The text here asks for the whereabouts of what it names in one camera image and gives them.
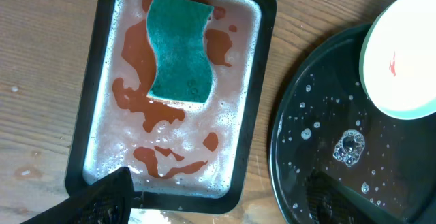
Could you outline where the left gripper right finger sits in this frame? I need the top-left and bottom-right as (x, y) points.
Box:
(305, 170), (402, 224)

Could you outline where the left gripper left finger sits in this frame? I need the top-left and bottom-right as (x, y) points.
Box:
(23, 167), (134, 224)

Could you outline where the green scrubbing sponge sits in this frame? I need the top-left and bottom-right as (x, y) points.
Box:
(146, 0), (213, 103)

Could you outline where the black round tray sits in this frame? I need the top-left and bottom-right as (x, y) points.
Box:
(268, 25), (435, 223)

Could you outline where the light blue plate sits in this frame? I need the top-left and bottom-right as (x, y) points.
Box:
(359, 0), (435, 120)

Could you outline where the black rectangular soapy tray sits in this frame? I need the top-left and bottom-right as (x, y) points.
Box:
(65, 0), (277, 214)

